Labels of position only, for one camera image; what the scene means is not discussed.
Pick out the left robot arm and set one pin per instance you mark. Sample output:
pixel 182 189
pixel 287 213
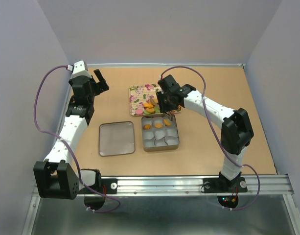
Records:
pixel 59 175

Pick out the aluminium front rail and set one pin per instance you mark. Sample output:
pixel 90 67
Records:
pixel 184 185

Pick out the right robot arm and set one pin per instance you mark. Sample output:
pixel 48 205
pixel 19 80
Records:
pixel 235 126

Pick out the small ridged orange cookie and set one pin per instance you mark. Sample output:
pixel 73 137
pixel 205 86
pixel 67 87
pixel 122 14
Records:
pixel 147 127

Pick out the floral serving tray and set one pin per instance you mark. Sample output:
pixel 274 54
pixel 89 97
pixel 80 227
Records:
pixel 140 94

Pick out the white paper cup liner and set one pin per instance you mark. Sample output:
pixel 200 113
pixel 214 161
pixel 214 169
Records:
pixel 160 133

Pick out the plain round orange cookie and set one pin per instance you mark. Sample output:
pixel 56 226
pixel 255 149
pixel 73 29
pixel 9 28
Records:
pixel 167 122

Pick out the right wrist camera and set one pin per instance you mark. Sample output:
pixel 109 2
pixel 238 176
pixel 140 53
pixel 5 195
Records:
pixel 168 84

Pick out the dotted biscuit on green cookie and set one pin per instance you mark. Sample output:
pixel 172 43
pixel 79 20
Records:
pixel 149 111

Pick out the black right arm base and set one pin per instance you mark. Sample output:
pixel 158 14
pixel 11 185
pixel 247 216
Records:
pixel 219 185

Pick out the metal tongs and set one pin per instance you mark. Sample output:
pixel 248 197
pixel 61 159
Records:
pixel 169 115

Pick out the green sandwich cookie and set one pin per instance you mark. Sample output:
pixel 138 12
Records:
pixel 156 110

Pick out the square metal tin lid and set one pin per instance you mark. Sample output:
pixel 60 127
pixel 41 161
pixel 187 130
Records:
pixel 116 138

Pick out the fish shaped orange cookie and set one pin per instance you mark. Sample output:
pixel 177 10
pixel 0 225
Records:
pixel 148 105

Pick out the square metal tin box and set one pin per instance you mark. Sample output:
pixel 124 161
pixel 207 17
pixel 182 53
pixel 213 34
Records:
pixel 170 142

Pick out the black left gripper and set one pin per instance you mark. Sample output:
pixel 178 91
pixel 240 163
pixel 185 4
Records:
pixel 101 87

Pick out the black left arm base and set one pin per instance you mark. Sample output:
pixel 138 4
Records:
pixel 105 186

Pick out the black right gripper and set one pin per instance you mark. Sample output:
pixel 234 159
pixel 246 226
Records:
pixel 160 95

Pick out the pink round cookie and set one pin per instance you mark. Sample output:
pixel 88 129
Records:
pixel 139 111

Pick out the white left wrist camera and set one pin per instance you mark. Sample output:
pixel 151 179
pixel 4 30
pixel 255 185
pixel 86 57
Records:
pixel 79 69

